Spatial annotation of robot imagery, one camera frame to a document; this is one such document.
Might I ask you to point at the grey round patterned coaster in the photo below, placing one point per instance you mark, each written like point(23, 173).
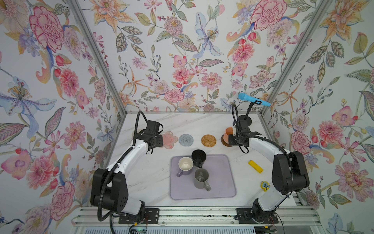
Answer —
point(186, 140)

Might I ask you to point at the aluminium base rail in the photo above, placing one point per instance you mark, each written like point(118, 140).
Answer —
point(210, 216)

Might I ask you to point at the orange mug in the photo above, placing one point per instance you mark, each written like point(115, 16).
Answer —
point(228, 131)

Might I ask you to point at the brown wooden round coaster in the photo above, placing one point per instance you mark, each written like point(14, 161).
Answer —
point(224, 143)

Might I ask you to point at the yellow pencil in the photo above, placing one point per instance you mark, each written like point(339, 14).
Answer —
point(255, 166)

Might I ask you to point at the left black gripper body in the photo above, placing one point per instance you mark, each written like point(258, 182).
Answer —
point(158, 140)

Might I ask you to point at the blue microphone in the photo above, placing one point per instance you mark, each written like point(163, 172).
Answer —
point(245, 97)

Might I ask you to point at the pink flower coaster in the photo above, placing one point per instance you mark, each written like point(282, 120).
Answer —
point(169, 139)

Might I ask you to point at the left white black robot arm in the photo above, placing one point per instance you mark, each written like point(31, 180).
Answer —
point(109, 193)

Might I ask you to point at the black microphone stand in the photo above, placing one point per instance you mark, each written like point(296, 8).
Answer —
point(248, 117)

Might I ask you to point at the dark grey mug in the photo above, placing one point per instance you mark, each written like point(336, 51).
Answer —
point(201, 177)

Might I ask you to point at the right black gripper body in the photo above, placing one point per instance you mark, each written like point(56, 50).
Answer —
point(234, 140)

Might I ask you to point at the yellow round sticker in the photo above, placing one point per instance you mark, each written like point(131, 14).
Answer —
point(265, 186)

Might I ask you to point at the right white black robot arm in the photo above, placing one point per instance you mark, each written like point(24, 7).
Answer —
point(289, 173)

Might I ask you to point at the lavender rectangular mat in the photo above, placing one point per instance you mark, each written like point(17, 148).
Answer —
point(213, 180)

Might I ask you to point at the grey mug cream interior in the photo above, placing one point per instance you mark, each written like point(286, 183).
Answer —
point(185, 166)

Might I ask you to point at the black mug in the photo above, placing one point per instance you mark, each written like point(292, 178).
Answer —
point(198, 157)

